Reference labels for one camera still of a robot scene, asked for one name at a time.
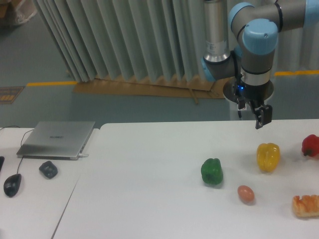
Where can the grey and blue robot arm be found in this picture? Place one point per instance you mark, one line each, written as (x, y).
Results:
(241, 43)

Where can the cardboard box in plastic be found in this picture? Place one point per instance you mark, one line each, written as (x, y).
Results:
(16, 12)

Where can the dark grey small controller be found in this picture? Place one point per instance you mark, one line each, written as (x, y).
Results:
(48, 169)

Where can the red bell pepper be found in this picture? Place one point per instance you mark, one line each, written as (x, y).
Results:
(310, 146)

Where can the glazed pastry bread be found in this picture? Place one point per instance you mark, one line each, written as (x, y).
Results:
(306, 206)

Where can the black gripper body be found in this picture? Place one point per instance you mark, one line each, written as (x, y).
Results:
(251, 92)

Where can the silver closed laptop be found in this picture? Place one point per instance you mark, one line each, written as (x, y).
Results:
(57, 140)

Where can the yellow bell pepper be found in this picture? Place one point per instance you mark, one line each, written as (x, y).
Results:
(268, 156)

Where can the pale green pleated curtain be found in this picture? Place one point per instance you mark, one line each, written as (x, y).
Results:
(141, 38)

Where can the brown egg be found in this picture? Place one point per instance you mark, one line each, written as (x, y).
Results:
(245, 193)

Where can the flat brown cardboard sheet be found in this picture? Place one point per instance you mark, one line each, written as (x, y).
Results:
(195, 89)

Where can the black computer mouse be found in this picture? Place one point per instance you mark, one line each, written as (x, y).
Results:
(12, 184)

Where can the black keyboard edge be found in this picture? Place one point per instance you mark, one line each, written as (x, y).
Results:
(1, 162)

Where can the green bell pepper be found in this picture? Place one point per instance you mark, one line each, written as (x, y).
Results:
(211, 171)

